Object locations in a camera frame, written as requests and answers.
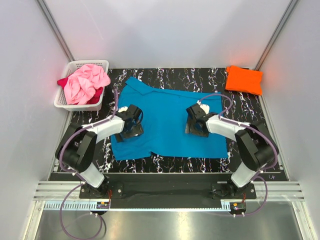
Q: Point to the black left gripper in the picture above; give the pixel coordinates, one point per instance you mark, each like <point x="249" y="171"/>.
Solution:
<point x="137" y="130"/>

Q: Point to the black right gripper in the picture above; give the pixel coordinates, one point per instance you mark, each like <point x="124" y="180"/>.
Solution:
<point x="189" y="122"/>

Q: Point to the blue t shirt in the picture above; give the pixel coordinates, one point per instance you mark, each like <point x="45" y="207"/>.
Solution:
<point x="164" y="123"/>

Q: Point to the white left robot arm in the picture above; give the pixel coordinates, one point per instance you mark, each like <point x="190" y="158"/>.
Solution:
<point x="76" y="149"/>

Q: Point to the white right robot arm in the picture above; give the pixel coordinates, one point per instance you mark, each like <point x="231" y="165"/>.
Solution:
<point x="257" y="150"/>

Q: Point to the red t shirt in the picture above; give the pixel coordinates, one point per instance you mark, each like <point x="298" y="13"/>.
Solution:
<point x="78" y="95"/>

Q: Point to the pink t shirt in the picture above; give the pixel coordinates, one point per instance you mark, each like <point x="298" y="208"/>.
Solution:
<point x="89" y="75"/>

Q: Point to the folded orange t shirt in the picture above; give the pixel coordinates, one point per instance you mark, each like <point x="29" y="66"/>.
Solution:
<point x="244" y="80"/>

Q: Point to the white plastic laundry basket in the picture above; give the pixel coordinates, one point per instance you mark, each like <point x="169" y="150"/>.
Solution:
<point x="70" y="68"/>

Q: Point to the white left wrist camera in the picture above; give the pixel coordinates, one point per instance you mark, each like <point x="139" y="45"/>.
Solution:
<point x="122" y="109"/>

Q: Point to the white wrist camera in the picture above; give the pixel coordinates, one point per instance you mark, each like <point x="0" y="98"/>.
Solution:
<point x="122" y="109"/>
<point x="204" y="107"/>

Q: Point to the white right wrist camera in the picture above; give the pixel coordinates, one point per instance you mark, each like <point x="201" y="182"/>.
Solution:
<point x="204" y="107"/>

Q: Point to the aluminium frame rail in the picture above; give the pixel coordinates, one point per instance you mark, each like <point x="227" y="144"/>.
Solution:
<point x="277" y="190"/>

